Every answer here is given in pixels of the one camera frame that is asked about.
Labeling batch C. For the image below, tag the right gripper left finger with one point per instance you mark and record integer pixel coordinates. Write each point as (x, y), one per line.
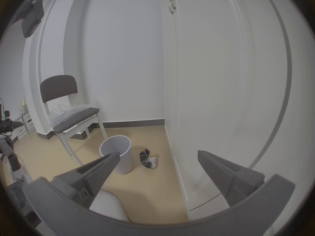
(98, 173)

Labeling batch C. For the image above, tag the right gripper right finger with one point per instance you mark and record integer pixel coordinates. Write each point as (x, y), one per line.
(221, 176)

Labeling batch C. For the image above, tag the black plastic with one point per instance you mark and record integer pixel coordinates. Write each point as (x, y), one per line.
(144, 156)

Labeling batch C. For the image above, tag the white printed wrapper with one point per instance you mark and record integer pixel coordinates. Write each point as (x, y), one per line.
(153, 162)

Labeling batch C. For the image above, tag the clear plastic bag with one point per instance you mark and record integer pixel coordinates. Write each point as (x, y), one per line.
(64, 113)

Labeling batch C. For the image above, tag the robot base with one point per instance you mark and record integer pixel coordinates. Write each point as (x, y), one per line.
(108, 205)

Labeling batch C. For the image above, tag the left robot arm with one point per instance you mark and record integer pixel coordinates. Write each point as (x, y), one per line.
(13, 160)

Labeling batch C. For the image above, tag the white trash bin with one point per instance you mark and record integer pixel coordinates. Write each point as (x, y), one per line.
(123, 161)

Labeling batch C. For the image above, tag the white chest of drawers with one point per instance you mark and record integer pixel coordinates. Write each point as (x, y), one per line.
(25, 128)

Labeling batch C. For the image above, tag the white wardrobe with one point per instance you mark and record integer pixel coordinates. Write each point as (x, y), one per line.
(209, 82)

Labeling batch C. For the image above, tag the grey padded white chair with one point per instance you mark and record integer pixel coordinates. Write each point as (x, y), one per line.
(57, 87)

